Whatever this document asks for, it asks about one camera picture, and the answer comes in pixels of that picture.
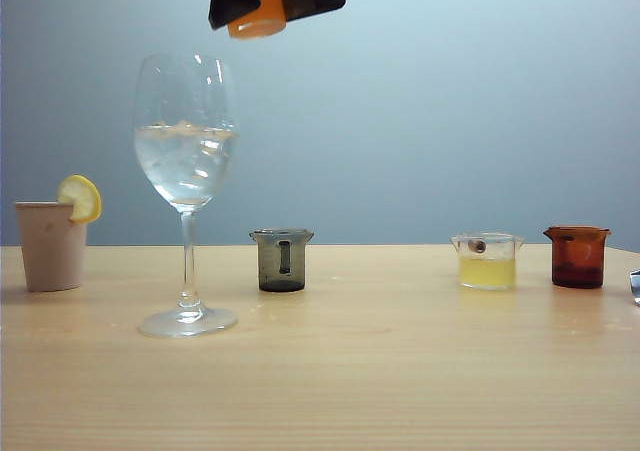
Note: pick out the smoky grey glass measuring cup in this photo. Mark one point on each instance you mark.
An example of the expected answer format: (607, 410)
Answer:
(270, 271)

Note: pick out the tall clear wine glass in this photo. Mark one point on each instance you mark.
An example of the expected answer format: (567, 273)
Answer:
(185, 166)

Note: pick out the clear cup with pale juice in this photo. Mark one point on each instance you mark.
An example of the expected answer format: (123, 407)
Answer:
(487, 273)

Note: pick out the clear glass measuring cup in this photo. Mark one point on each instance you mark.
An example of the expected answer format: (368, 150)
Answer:
(260, 18)

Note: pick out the silver metal utensil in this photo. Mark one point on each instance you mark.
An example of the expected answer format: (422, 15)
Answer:
(635, 286)

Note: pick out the amber brown glass measuring cup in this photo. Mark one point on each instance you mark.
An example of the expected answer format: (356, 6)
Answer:
(577, 266)

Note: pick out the beige paper cup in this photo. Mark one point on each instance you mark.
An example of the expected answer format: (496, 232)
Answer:
(50, 251)

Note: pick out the yellow lemon slice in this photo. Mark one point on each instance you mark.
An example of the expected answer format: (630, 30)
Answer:
(82, 198)

